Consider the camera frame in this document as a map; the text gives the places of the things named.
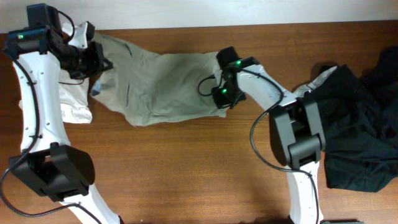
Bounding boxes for khaki beige shorts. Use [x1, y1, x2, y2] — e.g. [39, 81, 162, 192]
[90, 34, 226, 126]

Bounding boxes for black garment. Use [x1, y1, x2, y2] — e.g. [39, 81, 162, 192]
[294, 64, 398, 193]

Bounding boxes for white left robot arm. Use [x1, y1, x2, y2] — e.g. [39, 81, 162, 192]
[4, 3, 122, 223]

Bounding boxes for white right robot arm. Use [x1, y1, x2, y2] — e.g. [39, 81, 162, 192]
[211, 47, 326, 223]

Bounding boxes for white crumpled cloth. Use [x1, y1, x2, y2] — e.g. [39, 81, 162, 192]
[57, 70, 93, 124]

